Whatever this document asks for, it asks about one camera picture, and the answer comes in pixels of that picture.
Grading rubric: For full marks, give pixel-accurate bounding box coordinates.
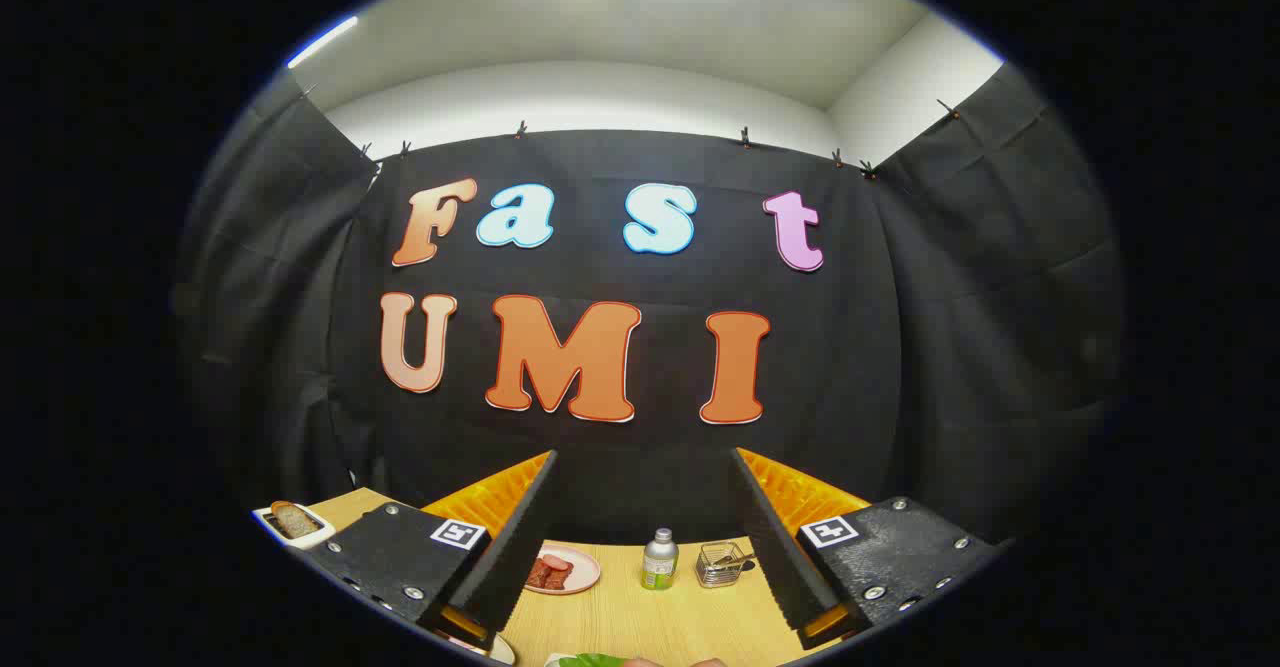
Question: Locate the toasted bread slice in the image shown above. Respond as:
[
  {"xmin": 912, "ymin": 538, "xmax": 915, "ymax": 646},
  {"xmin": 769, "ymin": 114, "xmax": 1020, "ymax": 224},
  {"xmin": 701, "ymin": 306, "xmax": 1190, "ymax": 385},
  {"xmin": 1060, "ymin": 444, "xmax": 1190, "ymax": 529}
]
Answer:
[{"xmin": 270, "ymin": 500, "xmax": 323, "ymax": 540}]

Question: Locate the grey round plate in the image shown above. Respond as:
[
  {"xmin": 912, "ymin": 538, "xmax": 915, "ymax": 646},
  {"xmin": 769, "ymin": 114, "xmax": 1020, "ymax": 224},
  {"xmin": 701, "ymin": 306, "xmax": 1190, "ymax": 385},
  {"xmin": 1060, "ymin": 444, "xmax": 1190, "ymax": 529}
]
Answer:
[{"xmin": 440, "ymin": 630, "xmax": 517, "ymax": 667}]

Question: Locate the pink plate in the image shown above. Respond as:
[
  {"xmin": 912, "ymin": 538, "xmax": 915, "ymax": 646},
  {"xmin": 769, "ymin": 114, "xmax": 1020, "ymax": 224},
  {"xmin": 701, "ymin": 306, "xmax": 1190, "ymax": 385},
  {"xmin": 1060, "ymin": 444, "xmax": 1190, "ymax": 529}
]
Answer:
[{"xmin": 522, "ymin": 544, "xmax": 602, "ymax": 596}]

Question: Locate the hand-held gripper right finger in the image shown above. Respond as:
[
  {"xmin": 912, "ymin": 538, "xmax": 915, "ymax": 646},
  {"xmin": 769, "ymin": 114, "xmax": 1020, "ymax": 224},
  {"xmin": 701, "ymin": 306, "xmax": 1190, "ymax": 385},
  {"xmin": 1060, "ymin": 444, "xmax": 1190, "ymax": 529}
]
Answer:
[{"xmin": 730, "ymin": 447, "xmax": 1001, "ymax": 651}]

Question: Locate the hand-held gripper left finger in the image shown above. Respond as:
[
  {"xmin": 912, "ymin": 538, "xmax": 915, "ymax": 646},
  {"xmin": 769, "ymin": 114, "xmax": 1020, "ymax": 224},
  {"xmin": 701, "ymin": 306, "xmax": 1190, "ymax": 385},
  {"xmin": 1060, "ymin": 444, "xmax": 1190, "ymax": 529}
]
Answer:
[{"xmin": 303, "ymin": 449, "xmax": 559, "ymax": 653}]

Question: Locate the small wire basket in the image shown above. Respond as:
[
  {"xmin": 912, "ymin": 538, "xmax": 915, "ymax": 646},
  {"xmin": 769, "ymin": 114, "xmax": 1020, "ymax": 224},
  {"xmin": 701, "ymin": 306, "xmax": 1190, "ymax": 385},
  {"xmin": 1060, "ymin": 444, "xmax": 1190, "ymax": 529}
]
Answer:
[{"xmin": 695, "ymin": 541, "xmax": 758, "ymax": 589}]

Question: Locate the row of black cloth clips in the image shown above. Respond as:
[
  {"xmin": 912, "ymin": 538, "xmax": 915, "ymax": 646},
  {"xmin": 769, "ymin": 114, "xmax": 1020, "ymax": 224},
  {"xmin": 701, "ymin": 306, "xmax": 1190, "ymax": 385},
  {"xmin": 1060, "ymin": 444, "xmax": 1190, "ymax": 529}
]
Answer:
[{"xmin": 300, "ymin": 85, "xmax": 963, "ymax": 181}]

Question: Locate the white toaster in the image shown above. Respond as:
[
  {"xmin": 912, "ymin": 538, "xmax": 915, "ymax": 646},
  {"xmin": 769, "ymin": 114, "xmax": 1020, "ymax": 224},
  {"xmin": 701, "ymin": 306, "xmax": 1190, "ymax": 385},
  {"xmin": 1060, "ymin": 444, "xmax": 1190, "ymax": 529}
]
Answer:
[{"xmin": 253, "ymin": 502, "xmax": 336, "ymax": 550}]

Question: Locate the green label bottle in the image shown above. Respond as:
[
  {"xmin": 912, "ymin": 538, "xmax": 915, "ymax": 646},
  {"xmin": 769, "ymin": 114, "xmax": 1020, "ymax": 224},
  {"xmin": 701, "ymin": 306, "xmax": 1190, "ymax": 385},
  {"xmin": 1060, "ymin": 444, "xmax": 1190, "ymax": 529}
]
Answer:
[{"xmin": 641, "ymin": 528, "xmax": 680, "ymax": 591}]

